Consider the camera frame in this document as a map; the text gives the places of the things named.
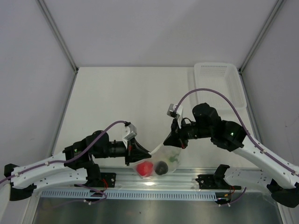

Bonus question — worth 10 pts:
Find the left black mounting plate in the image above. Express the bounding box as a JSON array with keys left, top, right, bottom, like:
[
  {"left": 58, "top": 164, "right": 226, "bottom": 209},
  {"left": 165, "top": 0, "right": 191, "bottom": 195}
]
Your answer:
[{"left": 97, "top": 172, "right": 116, "bottom": 188}]

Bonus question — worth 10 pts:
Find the white daikon radish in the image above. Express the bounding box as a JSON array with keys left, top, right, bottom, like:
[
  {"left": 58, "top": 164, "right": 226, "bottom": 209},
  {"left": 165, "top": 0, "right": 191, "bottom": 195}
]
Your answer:
[{"left": 165, "top": 150, "right": 181, "bottom": 164}]

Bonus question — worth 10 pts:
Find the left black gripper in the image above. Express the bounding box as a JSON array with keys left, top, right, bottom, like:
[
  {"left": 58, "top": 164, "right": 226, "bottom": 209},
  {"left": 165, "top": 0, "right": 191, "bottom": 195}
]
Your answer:
[{"left": 93, "top": 137, "right": 151, "bottom": 166}]

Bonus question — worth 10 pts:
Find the clear zip top bag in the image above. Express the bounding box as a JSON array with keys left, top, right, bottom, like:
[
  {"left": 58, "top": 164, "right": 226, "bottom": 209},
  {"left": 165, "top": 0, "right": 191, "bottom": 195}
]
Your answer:
[{"left": 133, "top": 143, "right": 182, "bottom": 179}]

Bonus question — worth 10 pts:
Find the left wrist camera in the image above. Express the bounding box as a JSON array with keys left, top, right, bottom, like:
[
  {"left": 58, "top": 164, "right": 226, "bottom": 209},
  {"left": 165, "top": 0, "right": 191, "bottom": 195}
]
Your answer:
[{"left": 122, "top": 122, "right": 137, "bottom": 147}]

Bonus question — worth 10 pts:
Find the black round food item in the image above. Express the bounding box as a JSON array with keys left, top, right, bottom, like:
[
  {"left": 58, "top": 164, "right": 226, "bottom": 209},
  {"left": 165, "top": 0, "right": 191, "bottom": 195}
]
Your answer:
[{"left": 154, "top": 161, "right": 169, "bottom": 175}]

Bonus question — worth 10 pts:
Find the aluminium frame post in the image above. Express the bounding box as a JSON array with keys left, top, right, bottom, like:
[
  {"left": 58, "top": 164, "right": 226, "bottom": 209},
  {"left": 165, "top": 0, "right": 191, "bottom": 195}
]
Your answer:
[
  {"left": 36, "top": 0, "right": 78, "bottom": 73},
  {"left": 238, "top": 0, "right": 287, "bottom": 75}
]

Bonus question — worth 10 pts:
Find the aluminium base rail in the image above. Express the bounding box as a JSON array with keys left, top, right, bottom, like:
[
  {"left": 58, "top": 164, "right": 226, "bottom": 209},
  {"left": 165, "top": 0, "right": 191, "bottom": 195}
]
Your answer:
[{"left": 35, "top": 166, "right": 287, "bottom": 192}]

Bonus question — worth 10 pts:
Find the black mounting plate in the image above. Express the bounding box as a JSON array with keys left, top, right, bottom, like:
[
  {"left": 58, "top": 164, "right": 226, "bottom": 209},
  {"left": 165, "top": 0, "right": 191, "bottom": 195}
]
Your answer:
[
  {"left": 195, "top": 174, "right": 242, "bottom": 190},
  {"left": 97, "top": 172, "right": 116, "bottom": 188}
]

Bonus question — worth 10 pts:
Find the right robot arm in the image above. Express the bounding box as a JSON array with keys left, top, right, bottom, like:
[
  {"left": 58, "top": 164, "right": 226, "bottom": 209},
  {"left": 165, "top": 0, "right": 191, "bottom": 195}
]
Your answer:
[{"left": 163, "top": 103, "right": 299, "bottom": 208}]

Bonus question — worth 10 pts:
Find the red tomato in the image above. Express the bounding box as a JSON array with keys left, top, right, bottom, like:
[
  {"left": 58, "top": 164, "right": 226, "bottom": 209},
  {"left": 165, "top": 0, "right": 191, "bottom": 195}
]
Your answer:
[{"left": 136, "top": 161, "right": 154, "bottom": 177}]

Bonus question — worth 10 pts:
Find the left aluminium frame post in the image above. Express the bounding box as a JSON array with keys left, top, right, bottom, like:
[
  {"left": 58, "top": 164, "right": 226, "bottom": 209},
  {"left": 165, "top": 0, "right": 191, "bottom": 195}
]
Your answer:
[{"left": 36, "top": 0, "right": 78, "bottom": 73}]

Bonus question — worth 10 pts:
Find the white slotted cable duct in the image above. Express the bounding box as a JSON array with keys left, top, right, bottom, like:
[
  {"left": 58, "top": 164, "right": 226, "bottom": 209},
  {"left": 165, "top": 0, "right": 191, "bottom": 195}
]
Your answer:
[{"left": 41, "top": 189, "right": 217, "bottom": 201}]

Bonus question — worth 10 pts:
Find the white plastic basket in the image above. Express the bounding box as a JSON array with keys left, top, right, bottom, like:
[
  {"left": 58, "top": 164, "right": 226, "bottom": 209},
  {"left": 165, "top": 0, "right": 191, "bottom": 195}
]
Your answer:
[{"left": 194, "top": 62, "right": 247, "bottom": 112}]

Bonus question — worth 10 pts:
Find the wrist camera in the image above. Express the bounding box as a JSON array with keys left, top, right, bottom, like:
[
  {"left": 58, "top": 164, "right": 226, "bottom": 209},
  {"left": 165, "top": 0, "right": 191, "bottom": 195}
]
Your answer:
[
  {"left": 122, "top": 122, "right": 137, "bottom": 147},
  {"left": 167, "top": 104, "right": 183, "bottom": 128}
]

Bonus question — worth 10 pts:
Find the right aluminium frame post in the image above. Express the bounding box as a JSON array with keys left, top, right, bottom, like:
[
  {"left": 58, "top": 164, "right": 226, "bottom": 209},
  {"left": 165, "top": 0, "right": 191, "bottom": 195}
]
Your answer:
[{"left": 238, "top": 0, "right": 287, "bottom": 75}]

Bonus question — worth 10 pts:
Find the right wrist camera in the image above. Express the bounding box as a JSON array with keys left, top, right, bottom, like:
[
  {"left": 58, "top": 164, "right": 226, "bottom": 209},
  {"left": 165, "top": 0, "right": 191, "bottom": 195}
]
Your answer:
[{"left": 167, "top": 104, "right": 183, "bottom": 128}]

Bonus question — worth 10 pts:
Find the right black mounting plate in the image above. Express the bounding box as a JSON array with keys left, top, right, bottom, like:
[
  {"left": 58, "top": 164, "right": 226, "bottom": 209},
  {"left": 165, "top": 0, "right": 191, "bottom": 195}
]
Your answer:
[{"left": 195, "top": 174, "right": 242, "bottom": 190}]

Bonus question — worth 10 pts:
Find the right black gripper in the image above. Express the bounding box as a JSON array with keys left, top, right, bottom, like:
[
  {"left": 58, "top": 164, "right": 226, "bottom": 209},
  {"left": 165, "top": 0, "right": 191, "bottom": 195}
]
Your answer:
[{"left": 164, "top": 116, "right": 213, "bottom": 149}]

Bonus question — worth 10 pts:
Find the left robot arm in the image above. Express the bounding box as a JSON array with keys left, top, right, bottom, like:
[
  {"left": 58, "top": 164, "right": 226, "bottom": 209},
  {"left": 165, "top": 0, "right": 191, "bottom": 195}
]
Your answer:
[{"left": 4, "top": 131, "right": 151, "bottom": 201}]

